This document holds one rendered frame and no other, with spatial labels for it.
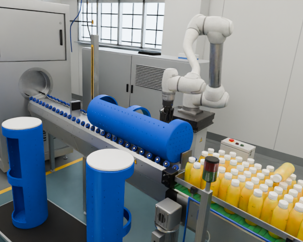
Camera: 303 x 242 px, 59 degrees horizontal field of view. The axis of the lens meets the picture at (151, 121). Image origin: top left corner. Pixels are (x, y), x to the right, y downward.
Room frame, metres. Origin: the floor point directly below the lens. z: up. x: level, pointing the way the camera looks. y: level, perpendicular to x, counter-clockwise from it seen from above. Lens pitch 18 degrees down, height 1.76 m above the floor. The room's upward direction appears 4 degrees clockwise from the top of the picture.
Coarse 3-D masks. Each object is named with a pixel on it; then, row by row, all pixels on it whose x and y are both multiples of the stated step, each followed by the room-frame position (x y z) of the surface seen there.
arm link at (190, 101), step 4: (184, 96) 2.33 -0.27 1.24; (188, 96) 2.29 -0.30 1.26; (192, 96) 2.28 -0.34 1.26; (196, 96) 2.26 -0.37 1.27; (200, 96) 2.25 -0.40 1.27; (184, 100) 2.32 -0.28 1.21; (188, 100) 2.29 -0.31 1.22; (192, 100) 2.28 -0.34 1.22; (196, 100) 2.26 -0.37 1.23; (200, 100) 2.25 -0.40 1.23; (184, 104) 2.32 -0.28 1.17; (188, 104) 2.29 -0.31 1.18; (192, 104) 2.28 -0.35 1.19; (196, 104) 2.27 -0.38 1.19; (200, 104) 2.27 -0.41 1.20
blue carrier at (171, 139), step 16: (96, 112) 2.03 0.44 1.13; (112, 112) 1.92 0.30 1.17; (128, 112) 1.84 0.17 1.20; (144, 112) 2.00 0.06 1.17; (112, 128) 1.88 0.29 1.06; (128, 128) 1.76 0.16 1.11; (144, 128) 1.67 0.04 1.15; (160, 128) 1.61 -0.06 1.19; (176, 128) 1.57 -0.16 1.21; (144, 144) 1.65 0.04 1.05; (160, 144) 1.55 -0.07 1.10; (176, 144) 1.59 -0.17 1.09; (176, 160) 1.60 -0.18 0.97
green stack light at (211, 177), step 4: (204, 172) 1.05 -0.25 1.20; (208, 172) 1.03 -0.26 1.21; (212, 172) 1.03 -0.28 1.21; (216, 172) 1.04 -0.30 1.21; (204, 176) 1.04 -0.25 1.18; (208, 176) 1.03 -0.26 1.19; (212, 176) 1.03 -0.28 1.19; (216, 176) 1.05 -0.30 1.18; (204, 180) 1.04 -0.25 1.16; (208, 180) 1.03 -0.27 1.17; (212, 180) 1.03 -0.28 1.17
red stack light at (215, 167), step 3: (204, 159) 1.07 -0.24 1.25; (204, 162) 1.06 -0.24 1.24; (207, 162) 1.04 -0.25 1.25; (204, 165) 1.05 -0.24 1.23; (207, 165) 1.04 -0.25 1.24; (210, 165) 1.03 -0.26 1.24; (213, 165) 1.03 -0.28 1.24; (216, 165) 1.04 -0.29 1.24; (204, 168) 1.05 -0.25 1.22; (207, 168) 1.04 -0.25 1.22; (210, 168) 1.03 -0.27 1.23; (213, 168) 1.03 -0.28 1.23; (216, 168) 1.04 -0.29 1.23; (210, 171) 1.03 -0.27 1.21; (213, 171) 1.03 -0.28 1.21
